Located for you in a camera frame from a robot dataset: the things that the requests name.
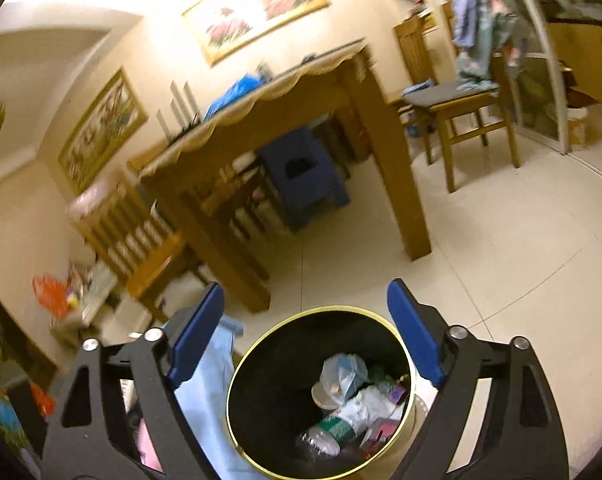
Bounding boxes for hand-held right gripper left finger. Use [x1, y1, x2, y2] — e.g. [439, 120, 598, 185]
[40, 282, 225, 480]

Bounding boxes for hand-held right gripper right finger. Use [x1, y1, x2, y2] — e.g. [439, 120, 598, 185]
[387, 278, 572, 480]

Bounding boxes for black gold-rimmed trash bin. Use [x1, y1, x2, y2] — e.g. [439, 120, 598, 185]
[226, 304, 417, 480]

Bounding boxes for blue printed tablecloth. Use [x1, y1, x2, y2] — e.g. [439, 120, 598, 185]
[126, 315, 262, 480]

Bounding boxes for wooden chair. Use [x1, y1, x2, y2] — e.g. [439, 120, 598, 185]
[66, 175, 212, 321]
[183, 155, 282, 241]
[393, 2, 522, 193]

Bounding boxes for low coffee table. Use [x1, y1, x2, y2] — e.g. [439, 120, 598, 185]
[48, 265, 154, 361]

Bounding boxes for clear plastic bottle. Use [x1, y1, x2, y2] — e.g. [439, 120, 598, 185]
[295, 407, 367, 458]

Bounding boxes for orange plastic bag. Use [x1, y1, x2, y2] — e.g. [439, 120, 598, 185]
[32, 272, 74, 318]

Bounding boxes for red cardboard box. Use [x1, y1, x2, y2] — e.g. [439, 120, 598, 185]
[31, 385, 57, 418]

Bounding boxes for blue plastic stool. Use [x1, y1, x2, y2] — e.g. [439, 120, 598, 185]
[258, 127, 352, 233]

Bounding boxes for blue cardboard box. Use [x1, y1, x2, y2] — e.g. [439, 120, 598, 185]
[0, 392, 24, 448]

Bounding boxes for wooden dining table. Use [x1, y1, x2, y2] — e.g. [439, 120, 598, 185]
[128, 40, 434, 313]

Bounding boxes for framed landscape painting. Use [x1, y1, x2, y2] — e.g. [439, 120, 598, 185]
[57, 66, 149, 196]

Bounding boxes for white upright rods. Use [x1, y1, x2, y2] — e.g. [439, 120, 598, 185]
[156, 80, 202, 136]

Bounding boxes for scalloped cream table cover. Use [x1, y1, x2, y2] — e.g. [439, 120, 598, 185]
[138, 40, 372, 181]

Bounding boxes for grey seat cushion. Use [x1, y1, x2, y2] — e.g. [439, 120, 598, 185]
[403, 80, 502, 108]

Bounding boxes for blue plastic bag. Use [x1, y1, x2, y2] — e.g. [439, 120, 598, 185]
[203, 74, 264, 121]

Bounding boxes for cream plastic bucket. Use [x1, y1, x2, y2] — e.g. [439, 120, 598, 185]
[563, 105, 589, 153]

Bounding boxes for glass sliding door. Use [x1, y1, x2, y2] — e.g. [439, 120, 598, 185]
[441, 0, 574, 156]

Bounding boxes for hanging clothes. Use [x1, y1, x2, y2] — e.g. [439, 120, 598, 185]
[451, 0, 526, 93]

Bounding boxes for wooden cabinet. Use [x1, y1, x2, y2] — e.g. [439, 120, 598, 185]
[546, 15, 602, 111]

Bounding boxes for framed flower painting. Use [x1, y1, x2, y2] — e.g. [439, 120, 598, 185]
[181, 0, 330, 67]

